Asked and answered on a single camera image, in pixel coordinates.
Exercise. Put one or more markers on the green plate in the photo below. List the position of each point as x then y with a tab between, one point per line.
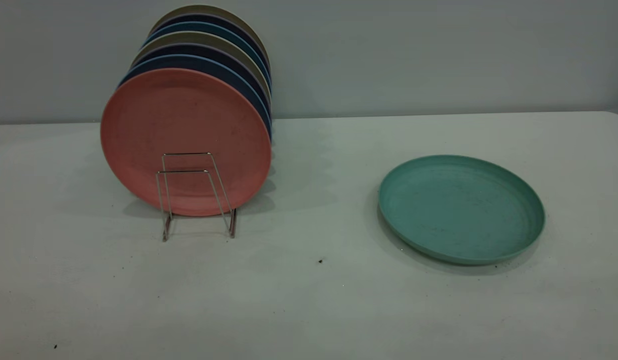
459	210

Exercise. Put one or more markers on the dark purple plate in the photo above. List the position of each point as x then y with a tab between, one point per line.
209	18
204	50

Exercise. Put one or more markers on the navy blue plate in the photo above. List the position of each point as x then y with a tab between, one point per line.
199	62

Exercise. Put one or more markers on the teal blue plate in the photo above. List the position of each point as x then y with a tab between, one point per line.
204	27

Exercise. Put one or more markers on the pink plate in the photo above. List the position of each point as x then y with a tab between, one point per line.
179	125

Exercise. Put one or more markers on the beige plate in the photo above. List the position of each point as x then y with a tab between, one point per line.
199	38
204	8

